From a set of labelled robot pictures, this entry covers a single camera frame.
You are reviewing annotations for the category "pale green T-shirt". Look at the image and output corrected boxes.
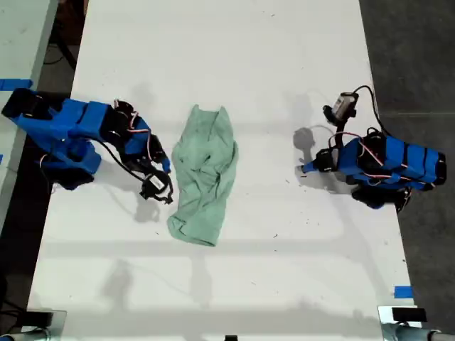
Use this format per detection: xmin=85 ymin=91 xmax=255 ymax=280
xmin=166 ymin=104 xmax=240 ymax=249

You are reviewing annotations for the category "white side table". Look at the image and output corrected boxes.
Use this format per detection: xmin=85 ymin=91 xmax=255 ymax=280
xmin=0 ymin=0 xmax=60 ymax=232

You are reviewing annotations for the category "square blue tape piece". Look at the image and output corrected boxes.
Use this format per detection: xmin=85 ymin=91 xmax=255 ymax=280
xmin=393 ymin=285 xmax=414 ymax=300

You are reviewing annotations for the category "small black box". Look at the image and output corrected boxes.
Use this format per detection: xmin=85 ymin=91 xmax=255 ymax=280
xmin=391 ymin=307 xmax=427 ymax=323
xmin=25 ymin=310 xmax=55 ymax=326

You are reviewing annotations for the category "grey metal pipe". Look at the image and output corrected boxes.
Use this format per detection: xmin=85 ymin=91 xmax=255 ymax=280
xmin=0 ymin=327 xmax=51 ymax=341
xmin=380 ymin=323 xmax=455 ymax=341

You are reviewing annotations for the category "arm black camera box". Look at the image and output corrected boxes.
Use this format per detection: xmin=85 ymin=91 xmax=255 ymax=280
xmin=322 ymin=91 xmax=358 ymax=124
xmin=139 ymin=170 xmax=175 ymax=206

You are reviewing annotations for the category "arm camera stalk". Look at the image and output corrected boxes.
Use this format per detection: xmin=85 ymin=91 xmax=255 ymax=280
xmin=328 ymin=117 xmax=353 ymax=152

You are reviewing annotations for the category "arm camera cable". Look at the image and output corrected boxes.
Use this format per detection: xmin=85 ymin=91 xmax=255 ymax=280
xmin=353 ymin=84 xmax=387 ymax=138
xmin=101 ymin=140 xmax=149 ymax=185

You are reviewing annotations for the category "black floor cable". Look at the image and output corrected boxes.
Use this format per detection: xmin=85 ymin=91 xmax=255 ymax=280
xmin=43 ymin=33 xmax=78 ymax=72

